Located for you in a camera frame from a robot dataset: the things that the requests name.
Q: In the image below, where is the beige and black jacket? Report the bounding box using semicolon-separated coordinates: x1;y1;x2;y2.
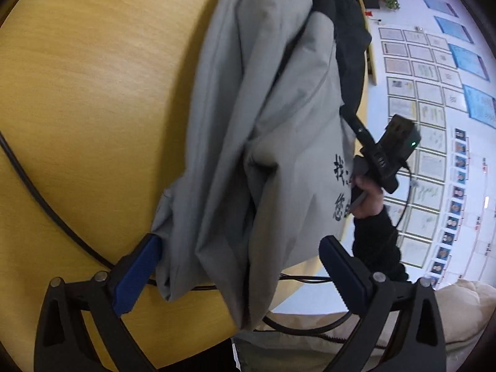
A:
151;0;371;329

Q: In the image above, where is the person's right forearm black sleeve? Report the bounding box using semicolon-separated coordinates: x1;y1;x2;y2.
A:
352;206;409;282

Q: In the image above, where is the person's right hand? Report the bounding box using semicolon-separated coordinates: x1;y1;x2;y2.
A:
352;176;384;219

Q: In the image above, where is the yellow side table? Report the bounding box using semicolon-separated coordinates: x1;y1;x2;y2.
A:
357;0;378;85

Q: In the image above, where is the black cable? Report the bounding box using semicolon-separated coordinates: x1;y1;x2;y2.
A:
0;131;388;349

